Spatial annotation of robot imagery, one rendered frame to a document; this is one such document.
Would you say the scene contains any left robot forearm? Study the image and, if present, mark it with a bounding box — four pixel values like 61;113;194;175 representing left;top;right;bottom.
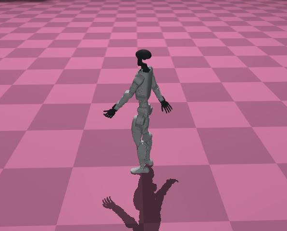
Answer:
114;93;130;110

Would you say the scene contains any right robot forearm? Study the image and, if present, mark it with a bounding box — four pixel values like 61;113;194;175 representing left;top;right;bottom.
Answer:
152;85;164;102

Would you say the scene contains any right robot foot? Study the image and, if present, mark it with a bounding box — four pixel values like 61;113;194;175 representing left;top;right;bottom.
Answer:
145;159;153;165

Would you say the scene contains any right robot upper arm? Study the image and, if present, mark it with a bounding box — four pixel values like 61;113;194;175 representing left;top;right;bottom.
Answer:
148;66;157;89

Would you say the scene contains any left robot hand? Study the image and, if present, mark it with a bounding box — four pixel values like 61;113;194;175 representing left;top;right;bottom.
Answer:
103;104;117;118

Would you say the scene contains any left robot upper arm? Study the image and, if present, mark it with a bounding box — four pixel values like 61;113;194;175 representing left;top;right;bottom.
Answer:
124;74;145;98

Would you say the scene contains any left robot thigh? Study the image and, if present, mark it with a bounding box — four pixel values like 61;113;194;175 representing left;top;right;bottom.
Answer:
131;112;148;147

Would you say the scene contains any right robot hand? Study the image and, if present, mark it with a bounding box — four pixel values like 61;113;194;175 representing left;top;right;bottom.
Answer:
158;97;172;113

